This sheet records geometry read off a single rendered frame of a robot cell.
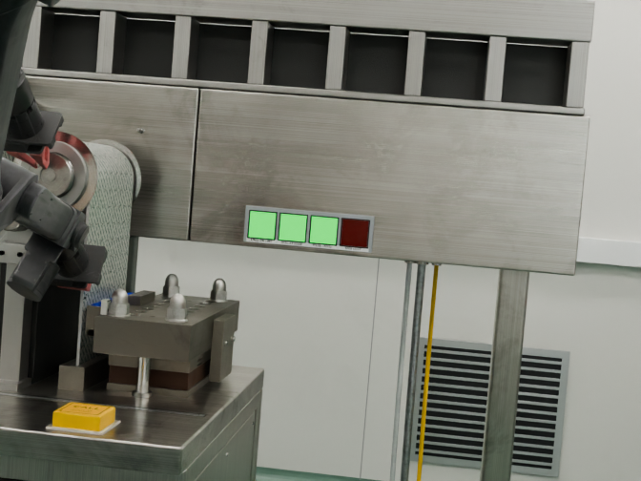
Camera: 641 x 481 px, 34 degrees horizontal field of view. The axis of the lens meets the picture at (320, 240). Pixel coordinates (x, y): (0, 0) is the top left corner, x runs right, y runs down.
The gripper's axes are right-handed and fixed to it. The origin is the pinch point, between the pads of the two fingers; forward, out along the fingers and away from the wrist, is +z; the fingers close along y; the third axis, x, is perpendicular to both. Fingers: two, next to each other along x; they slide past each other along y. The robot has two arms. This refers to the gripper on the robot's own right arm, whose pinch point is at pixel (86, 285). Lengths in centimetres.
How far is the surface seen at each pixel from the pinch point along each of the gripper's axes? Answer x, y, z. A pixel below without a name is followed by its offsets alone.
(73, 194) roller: 11.6, -2.1, -10.3
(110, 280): 6.0, 0.2, 10.4
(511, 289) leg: 25, 74, 39
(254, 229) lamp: 23.9, 22.5, 20.6
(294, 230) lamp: 24.3, 30.3, 20.3
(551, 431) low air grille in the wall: 68, 110, 263
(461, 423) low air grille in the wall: 67, 74, 264
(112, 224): 14.0, 0.3, 4.4
